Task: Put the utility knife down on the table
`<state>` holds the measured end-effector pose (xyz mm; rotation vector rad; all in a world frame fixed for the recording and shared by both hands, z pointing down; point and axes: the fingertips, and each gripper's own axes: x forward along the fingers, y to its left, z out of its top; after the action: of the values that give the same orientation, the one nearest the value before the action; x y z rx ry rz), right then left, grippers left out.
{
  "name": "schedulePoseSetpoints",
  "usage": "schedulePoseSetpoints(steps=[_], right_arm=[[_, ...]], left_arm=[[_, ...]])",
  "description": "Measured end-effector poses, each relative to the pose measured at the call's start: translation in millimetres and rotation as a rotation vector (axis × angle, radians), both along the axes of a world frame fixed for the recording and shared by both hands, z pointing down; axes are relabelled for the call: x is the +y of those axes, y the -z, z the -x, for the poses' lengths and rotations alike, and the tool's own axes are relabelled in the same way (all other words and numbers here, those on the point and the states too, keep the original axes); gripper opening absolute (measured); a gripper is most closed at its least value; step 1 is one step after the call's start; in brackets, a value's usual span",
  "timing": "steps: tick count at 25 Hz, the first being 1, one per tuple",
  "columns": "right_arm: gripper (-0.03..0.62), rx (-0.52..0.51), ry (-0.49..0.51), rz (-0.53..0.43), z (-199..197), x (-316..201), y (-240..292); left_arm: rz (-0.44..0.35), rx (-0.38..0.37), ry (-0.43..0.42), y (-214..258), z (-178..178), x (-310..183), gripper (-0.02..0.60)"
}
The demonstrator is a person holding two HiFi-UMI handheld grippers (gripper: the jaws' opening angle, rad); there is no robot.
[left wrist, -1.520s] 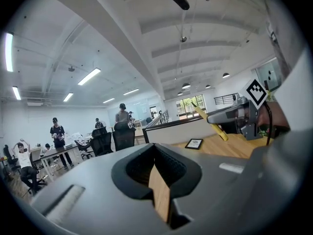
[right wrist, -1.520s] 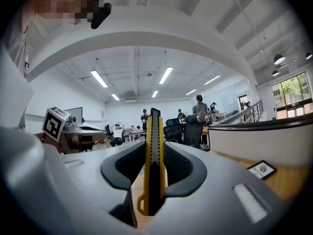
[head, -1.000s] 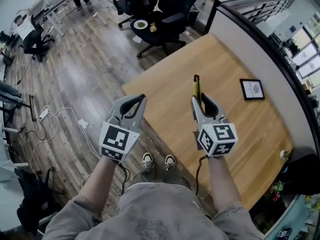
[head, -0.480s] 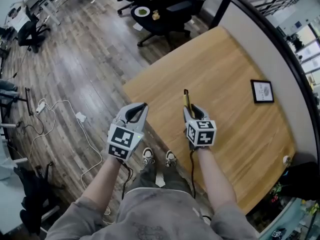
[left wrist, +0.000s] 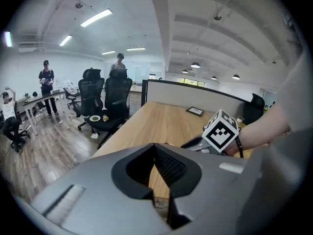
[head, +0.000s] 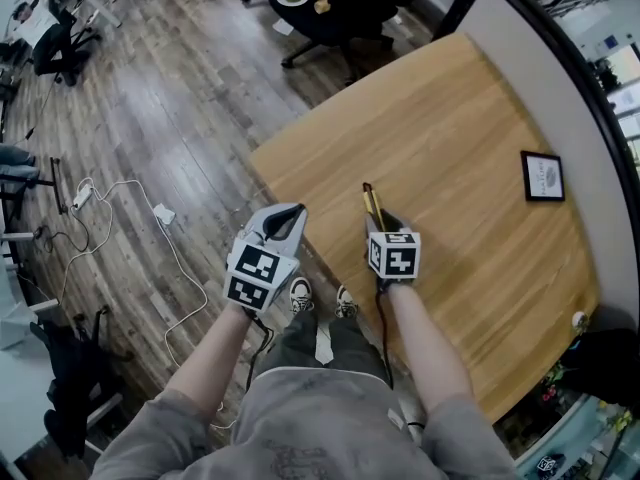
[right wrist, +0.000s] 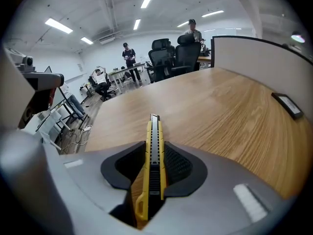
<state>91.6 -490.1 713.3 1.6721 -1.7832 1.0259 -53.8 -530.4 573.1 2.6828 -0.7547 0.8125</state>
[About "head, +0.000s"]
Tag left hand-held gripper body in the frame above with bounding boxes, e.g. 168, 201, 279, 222
222, 229, 301, 316

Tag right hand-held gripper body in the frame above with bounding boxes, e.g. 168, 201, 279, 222
367, 230, 422, 282

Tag yellow utility knife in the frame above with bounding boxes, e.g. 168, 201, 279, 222
361, 182, 389, 233

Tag person's left forearm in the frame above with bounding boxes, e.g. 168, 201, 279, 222
161, 299, 257, 420

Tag person's right forearm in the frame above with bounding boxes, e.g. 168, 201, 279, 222
386, 279, 477, 415

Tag person's left shoe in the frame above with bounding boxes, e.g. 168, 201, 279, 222
289, 276, 316, 315

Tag person's shoe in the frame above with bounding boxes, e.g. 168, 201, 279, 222
333, 284, 359, 320
289, 276, 316, 315

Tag person's right shoe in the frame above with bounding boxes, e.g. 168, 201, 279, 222
333, 284, 359, 320

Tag person's grey trousers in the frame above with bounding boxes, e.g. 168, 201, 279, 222
258, 309, 392, 385

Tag person's grey shirt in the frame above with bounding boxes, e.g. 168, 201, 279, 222
88, 365, 522, 480

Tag white power strip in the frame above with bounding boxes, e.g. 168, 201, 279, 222
71, 182, 94, 211

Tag wooden table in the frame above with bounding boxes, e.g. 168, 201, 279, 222
433, 0, 640, 320

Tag red and white flower bunch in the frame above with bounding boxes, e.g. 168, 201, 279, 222
538, 361, 577, 410

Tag black screen stand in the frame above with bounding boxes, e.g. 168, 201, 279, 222
0, 156, 69, 216

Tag black bag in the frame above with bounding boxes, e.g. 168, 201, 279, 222
558, 326, 640, 410

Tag yellow flowers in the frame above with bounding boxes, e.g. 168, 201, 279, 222
598, 399, 637, 435

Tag long white cable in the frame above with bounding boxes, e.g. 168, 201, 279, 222
63, 177, 210, 370

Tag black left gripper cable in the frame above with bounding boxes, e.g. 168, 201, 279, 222
243, 309, 277, 393

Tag black picture frame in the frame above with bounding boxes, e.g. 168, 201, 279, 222
519, 149, 567, 203

